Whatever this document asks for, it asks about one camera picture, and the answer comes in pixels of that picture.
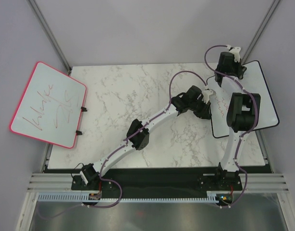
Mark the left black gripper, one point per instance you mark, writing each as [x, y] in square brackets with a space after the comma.
[202, 110]

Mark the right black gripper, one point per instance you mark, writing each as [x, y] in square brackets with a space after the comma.
[239, 72]

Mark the black framed whiteboard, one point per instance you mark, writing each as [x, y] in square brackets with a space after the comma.
[254, 82]

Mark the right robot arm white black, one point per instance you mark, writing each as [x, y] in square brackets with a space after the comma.
[242, 116]

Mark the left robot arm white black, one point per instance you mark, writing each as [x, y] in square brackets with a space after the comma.
[137, 137]

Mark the pink framed whiteboard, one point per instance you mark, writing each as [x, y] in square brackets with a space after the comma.
[50, 107]

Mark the upper black clip pink board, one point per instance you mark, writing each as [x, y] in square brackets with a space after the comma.
[83, 109]

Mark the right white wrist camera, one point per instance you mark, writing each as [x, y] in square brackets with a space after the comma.
[235, 51]

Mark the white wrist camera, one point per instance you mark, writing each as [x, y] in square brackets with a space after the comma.
[235, 51]
[207, 93]

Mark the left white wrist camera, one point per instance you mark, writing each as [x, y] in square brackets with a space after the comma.
[207, 93]

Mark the right aluminium corner post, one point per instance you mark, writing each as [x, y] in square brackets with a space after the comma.
[261, 28]

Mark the aluminium corner post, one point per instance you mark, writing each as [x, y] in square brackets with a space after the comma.
[261, 28]
[47, 30]

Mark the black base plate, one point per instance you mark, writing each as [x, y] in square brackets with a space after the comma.
[156, 183]

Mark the aluminium rail frame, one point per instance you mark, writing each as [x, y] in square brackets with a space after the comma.
[256, 183]

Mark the left aluminium corner post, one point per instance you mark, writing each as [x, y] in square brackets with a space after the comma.
[47, 30]

